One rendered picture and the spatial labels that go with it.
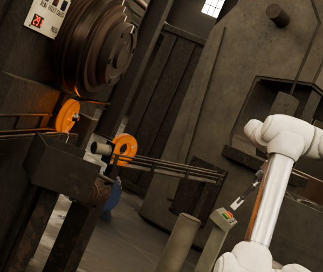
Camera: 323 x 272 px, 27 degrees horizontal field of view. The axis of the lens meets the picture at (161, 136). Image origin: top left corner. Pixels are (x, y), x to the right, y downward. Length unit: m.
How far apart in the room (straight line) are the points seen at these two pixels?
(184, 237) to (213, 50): 2.54
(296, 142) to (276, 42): 2.85
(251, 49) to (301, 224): 1.58
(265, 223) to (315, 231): 2.15
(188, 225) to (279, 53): 2.40
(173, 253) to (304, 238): 1.53
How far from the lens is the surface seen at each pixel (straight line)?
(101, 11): 2.80
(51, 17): 2.73
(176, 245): 3.45
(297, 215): 4.74
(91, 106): 3.38
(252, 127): 3.30
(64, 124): 2.96
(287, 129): 2.73
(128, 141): 3.39
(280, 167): 2.71
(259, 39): 5.58
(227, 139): 5.49
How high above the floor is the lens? 1.02
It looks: 3 degrees down
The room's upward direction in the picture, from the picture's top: 24 degrees clockwise
